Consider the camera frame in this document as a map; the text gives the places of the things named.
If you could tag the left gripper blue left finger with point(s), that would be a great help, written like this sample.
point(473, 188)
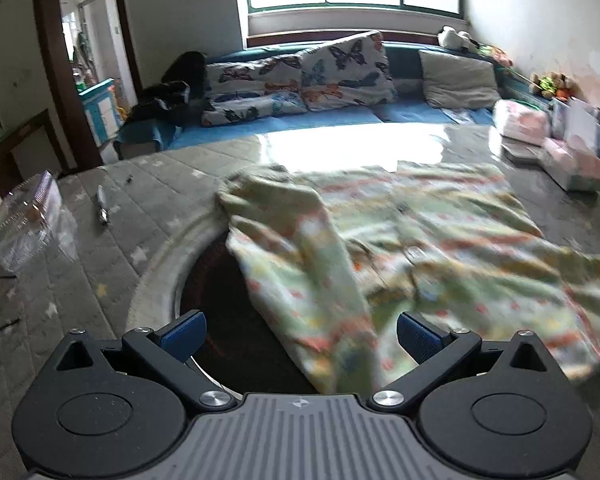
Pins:
point(162, 355)

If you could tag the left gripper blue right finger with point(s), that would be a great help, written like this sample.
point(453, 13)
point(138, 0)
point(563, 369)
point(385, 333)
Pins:
point(439, 355)

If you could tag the green floral patterned garment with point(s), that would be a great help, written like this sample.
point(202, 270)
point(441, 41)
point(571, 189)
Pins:
point(331, 259)

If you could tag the round black induction cooktop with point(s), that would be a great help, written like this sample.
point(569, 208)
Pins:
point(240, 351)

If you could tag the grey quilted star table cover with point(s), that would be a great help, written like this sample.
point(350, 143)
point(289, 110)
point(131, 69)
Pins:
point(151, 197)

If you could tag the black and silver pen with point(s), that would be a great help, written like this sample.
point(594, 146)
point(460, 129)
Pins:
point(103, 212)

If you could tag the clear plastic food container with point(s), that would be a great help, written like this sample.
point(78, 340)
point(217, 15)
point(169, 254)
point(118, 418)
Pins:
point(33, 217)

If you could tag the pink tissue pack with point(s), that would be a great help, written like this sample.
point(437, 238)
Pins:
point(521, 122)
point(573, 170)

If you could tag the dark wooden side table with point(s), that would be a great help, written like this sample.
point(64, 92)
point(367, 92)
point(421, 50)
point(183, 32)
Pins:
point(10, 173)

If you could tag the small blue white cabinet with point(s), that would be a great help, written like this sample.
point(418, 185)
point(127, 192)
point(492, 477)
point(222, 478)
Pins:
point(100, 109)

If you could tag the black bag on sofa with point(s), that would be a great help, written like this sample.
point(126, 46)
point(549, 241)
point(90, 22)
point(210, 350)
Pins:
point(176, 99)

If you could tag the blue sofa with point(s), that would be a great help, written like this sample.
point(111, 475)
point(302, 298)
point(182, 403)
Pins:
point(163, 131)

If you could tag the left butterfly print pillow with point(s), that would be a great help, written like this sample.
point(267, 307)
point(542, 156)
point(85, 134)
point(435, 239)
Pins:
point(246, 91)

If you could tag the butterfly print pillow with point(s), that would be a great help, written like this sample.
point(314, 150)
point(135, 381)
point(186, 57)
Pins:
point(246, 91)
point(353, 70)

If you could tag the plain grey pillow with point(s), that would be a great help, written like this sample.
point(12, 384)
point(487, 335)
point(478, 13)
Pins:
point(454, 82)

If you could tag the right butterfly print pillow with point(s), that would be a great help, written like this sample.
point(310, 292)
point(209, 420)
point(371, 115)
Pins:
point(353, 70)

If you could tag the green and brown plush toys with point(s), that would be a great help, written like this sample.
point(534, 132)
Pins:
point(552, 86)

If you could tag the white and black plush toy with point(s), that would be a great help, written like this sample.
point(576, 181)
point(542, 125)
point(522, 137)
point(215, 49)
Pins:
point(450, 39)

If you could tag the dark wooden door frame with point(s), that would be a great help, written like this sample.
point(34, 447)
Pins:
point(65, 96)

